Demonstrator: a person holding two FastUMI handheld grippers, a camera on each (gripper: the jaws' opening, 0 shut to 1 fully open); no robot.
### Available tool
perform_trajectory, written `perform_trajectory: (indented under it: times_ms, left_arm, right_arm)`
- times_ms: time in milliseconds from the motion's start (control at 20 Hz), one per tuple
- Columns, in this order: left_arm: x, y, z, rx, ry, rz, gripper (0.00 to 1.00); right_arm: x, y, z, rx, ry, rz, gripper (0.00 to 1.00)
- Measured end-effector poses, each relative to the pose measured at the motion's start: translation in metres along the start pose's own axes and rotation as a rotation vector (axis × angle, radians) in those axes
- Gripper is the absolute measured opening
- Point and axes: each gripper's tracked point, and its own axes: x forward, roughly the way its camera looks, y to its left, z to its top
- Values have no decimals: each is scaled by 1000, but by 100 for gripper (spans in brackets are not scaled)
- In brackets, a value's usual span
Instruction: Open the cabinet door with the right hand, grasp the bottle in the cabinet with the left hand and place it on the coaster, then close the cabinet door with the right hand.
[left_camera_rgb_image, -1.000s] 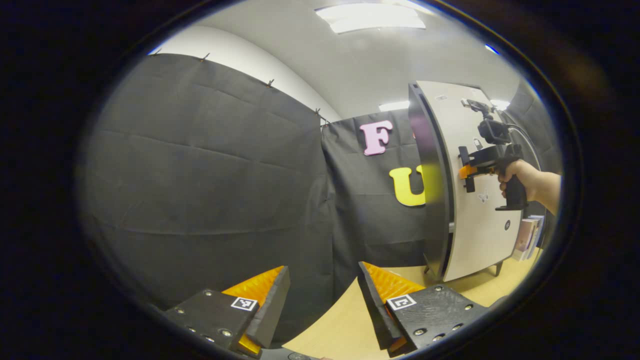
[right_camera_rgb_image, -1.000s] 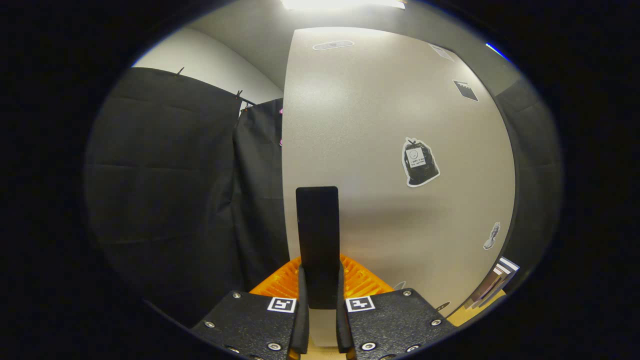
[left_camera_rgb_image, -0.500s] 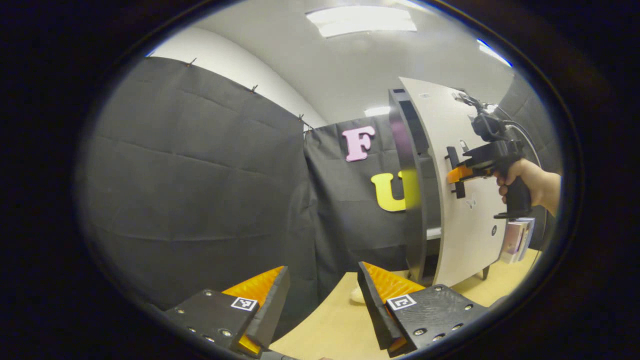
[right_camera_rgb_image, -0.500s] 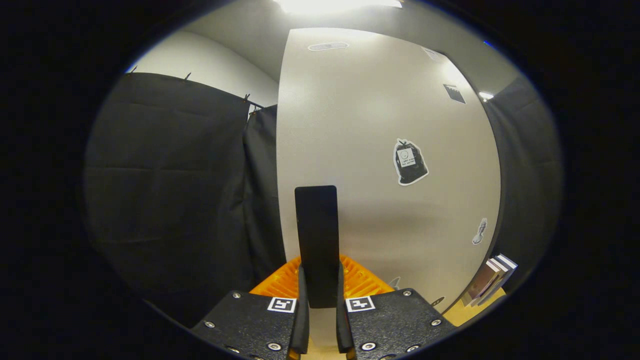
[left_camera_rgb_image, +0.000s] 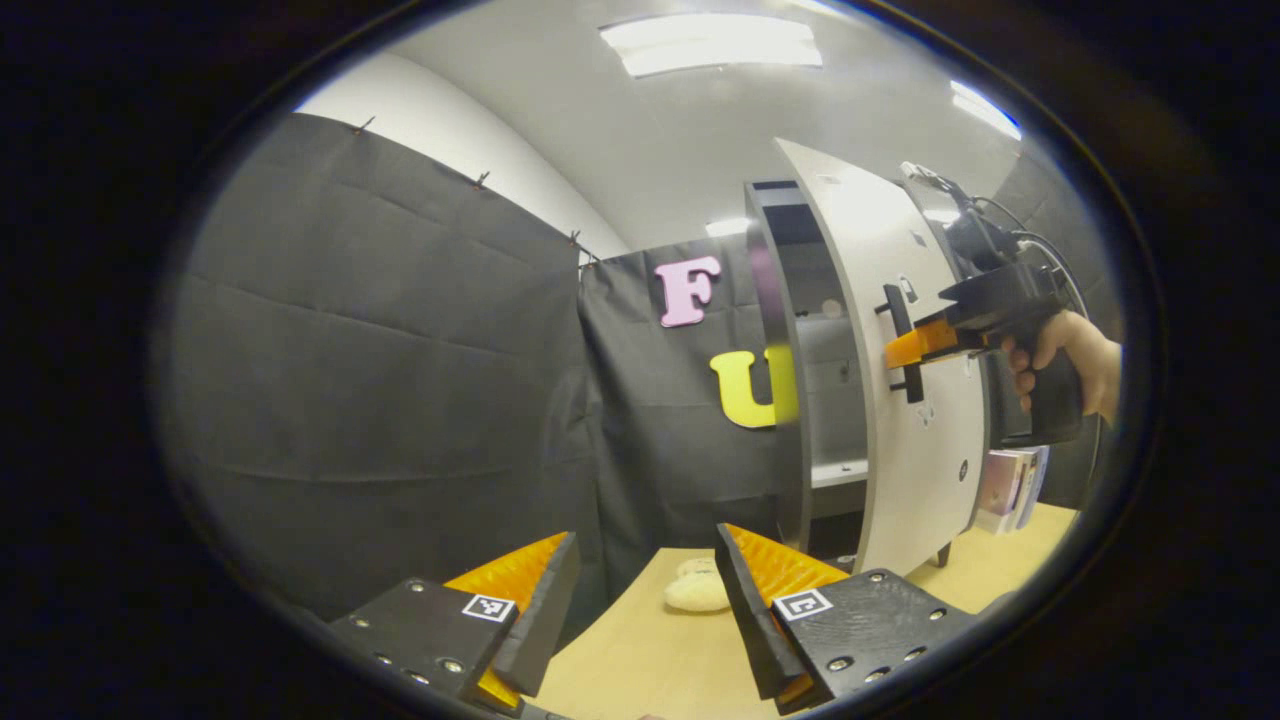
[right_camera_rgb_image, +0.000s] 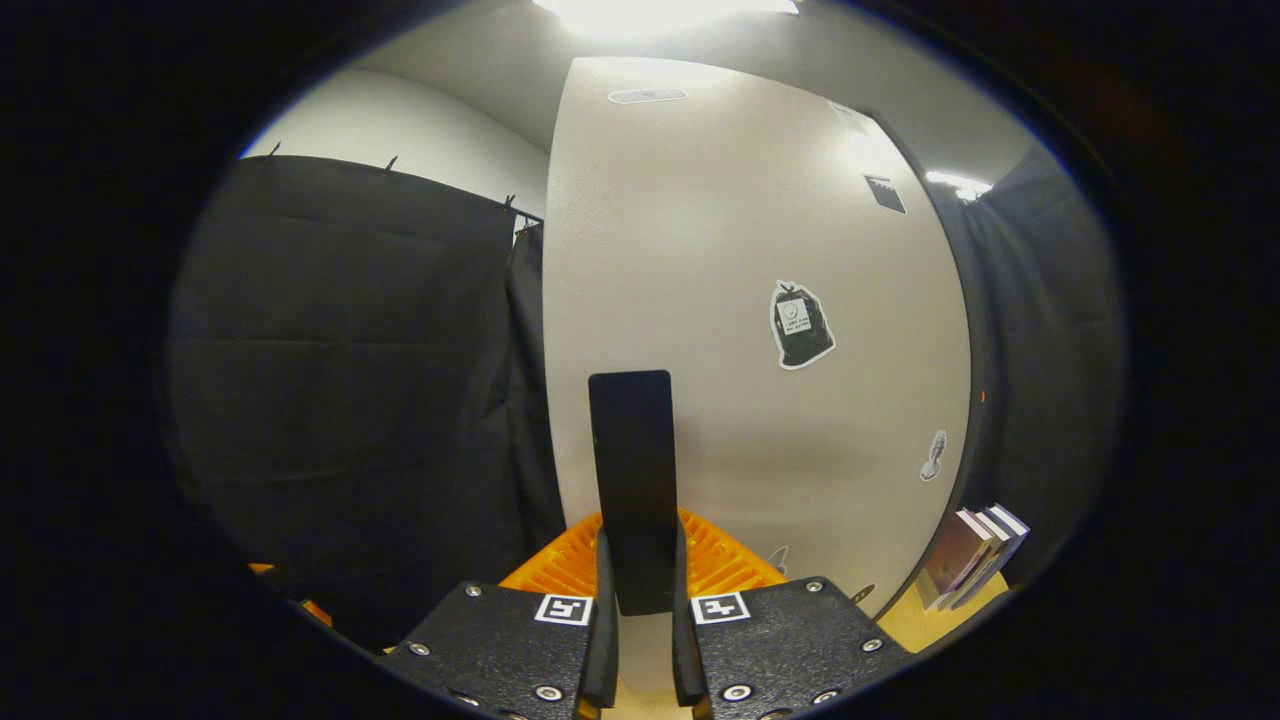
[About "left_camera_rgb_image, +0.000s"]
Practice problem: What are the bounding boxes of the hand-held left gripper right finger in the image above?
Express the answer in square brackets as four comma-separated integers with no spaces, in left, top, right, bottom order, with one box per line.
[713,522,979,717]

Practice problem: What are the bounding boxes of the grey blue book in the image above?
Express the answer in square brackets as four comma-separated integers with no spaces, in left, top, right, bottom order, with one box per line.
[1020,446,1052,530]

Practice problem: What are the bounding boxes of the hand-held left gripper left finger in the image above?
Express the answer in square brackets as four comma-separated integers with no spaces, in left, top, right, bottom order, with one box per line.
[325,530,583,719]

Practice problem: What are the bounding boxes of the black door handle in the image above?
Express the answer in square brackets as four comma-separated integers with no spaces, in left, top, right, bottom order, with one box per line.
[875,283,927,405]

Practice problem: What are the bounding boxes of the pink cover book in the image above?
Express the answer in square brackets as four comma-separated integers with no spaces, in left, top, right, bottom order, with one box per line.
[976,450,1023,533]

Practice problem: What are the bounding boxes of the long ceiling light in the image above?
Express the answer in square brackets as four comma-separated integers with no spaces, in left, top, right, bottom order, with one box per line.
[949,79,1024,142]

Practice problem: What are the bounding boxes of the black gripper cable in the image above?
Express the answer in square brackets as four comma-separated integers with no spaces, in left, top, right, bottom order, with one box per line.
[970,195,1093,323]

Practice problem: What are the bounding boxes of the black backdrop cloth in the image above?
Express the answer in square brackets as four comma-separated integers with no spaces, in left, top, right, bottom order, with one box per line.
[160,112,1121,623]

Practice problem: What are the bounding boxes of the large ceiling light panel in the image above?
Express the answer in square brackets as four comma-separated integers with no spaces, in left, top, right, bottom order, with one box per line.
[599,13,824,80]

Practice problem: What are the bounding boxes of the white spine book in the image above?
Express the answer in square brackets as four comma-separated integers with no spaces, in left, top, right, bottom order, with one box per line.
[1008,449,1038,531]

